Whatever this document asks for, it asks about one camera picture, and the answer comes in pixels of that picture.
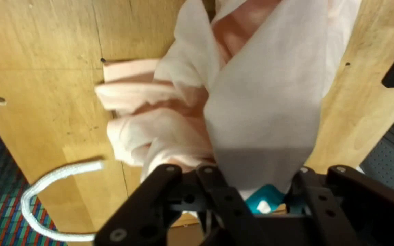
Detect white pink cloth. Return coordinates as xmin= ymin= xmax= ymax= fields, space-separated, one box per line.
xmin=94 ymin=0 xmax=362 ymax=200

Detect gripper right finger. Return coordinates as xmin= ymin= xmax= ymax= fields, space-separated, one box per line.
xmin=286 ymin=165 xmax=394 ymax=246

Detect grey perforated panel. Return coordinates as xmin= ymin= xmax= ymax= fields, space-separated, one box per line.
xmin=360 ymin=97 xmax=394 ymax=200

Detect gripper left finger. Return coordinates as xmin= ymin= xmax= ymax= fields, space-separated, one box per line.
xmin=94 ymin=164 xmax=256 ymax=246

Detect white rope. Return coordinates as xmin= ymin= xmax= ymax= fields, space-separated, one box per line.
xmin=21 ymin=160 xmax=104 ymax=242

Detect teal object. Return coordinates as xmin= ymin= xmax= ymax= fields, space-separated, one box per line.
xmin=244 ymin=184 xmax=286 ymax=215

